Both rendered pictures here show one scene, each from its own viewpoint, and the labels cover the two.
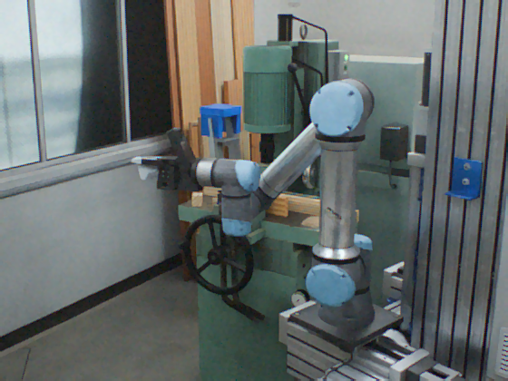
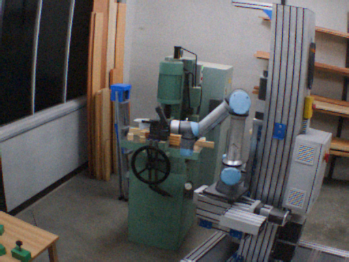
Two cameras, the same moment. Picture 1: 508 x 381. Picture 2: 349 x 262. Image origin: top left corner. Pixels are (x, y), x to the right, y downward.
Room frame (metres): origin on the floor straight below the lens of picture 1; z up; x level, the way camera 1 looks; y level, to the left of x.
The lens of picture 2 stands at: (-0.48, 0.75, 1.80)
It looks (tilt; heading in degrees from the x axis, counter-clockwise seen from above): 16 degrees down; 343
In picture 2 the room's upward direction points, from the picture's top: 5 degrees clockwise
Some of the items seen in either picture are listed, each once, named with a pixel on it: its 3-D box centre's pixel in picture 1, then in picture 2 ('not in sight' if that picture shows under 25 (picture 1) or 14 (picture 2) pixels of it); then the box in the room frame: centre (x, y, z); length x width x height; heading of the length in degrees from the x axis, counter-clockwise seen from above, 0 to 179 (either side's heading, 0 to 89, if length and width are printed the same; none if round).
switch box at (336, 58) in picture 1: (337, 71); (198, 73); (2.53, -0.33, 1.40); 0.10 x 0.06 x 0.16; 149
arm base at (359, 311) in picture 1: (347, 297); (228, 182); (1.57, -0.25, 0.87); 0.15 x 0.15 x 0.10
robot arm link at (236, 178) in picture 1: (236, 176); (189, 129); (1.55, 0.04, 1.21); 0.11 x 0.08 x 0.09; 67
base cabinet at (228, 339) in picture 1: (279, 321); (163, 198); (2.44, -0.11, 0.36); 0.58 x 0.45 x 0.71; 149
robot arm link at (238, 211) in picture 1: (239, 210); (187, 144); (1.57, 0.04, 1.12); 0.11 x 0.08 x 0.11; 157
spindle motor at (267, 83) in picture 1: (267, 88); (170, 81); (2.33, -0.05, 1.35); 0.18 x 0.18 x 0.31
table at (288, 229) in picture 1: (251, 220); (160, 147); (2.24, 0.01, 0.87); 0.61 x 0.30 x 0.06; 59
